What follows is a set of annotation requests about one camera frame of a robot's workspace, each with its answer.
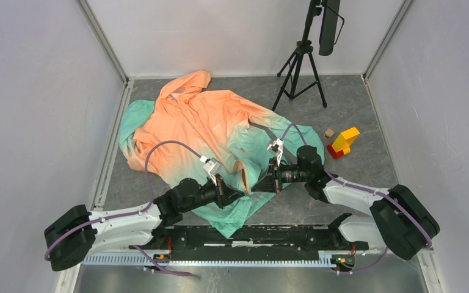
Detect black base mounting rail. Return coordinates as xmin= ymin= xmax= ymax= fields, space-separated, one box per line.
xmin=141 ymin=225 xmax=369 ymax=261

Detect yellow toy block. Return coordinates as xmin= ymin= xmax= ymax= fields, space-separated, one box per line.
xmin=332 ymin=127 xmax=360 ymax=155

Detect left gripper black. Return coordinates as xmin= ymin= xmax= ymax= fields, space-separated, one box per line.
xmin=181 ymin=172 xmax=244 ymax=212

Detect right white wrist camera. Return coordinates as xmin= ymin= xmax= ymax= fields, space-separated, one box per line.
xmin=267 ymin=139 xmax=284 ymax=162

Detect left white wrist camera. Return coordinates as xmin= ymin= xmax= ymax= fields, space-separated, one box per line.
xmin=200 ymin=156 xmax=221 ymax=180

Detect orange and teal jacket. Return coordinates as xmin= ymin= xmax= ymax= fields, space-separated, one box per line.
xmin=119 ymin=70 xmax=324 ymax=237

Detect red toy block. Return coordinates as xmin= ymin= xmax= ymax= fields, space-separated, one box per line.
xmin=327 ymin=144 xmax=345 ymax=159

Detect white toothed cable tray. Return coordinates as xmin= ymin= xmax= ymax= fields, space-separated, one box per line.
xmin=82 ymin=252 xmax=336 ymax=269

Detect black tripod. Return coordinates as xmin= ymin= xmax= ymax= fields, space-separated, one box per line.
xmin=271 ymin=0 xmax=327 ymax=111

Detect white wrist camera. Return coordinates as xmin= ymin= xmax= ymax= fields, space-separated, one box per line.
xmin=267 ymin=139 xmax=284 ymax=162
xmin=200 ymin=156 xmax=221 ymax=180

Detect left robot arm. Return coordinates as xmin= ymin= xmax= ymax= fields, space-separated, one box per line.
xmin=44 ymin=175 xmax=245 ymax=272

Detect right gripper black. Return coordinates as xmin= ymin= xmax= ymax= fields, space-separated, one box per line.
xmin=251 ymin=157 xmax=309 ymax=194

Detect black hanging panel light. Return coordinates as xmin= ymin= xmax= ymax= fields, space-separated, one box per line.
xmin=319 ymin=0 xmax=344 ymax=56

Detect small wooden cube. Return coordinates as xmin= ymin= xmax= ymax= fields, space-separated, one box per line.
xmin=324 ymin=128 xmax=335 ymax=140

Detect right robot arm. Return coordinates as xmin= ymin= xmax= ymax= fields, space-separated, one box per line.
xmin=252 ymin=145 xmax=440 ymax=260

